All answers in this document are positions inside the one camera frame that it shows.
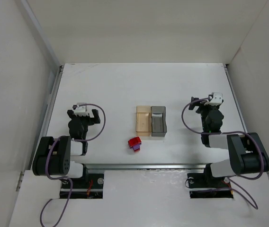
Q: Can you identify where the aluminium front rail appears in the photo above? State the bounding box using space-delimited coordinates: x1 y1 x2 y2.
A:
86 164 206 170

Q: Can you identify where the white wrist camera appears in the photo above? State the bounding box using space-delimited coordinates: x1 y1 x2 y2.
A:
72 103 89 117
205 92 224 106

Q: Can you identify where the purple cable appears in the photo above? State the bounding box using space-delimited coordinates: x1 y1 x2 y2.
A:
181 96 265 210
39 103 107 227

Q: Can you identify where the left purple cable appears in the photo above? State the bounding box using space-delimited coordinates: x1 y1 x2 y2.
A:
39 103 107 227

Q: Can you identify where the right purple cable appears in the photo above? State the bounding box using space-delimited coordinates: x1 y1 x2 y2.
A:
181 96 265 210

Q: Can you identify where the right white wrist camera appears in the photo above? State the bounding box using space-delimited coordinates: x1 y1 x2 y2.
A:
205 92 224 106

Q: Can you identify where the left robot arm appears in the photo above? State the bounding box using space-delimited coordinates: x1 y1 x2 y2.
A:
32 106 101 179

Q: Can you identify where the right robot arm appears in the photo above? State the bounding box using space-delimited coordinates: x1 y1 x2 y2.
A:
185 93 269 180

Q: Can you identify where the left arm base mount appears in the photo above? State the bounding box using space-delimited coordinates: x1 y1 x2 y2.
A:
70 173 104 199

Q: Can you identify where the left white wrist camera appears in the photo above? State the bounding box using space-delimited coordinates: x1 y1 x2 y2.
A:
72 103 89 117

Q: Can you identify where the red lego brick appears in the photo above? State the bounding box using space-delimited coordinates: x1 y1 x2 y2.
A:
128 137 142 148

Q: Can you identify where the left aluminium frame rail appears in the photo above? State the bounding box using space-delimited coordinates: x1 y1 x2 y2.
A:
25 65 64 170

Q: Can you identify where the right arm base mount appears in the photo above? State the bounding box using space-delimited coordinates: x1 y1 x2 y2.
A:
186 173 233 199

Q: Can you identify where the purple lego brick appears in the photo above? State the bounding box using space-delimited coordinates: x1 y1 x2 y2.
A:
132 143 141 152

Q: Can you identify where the grey container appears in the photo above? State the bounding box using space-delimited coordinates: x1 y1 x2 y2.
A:
151 106 167 137

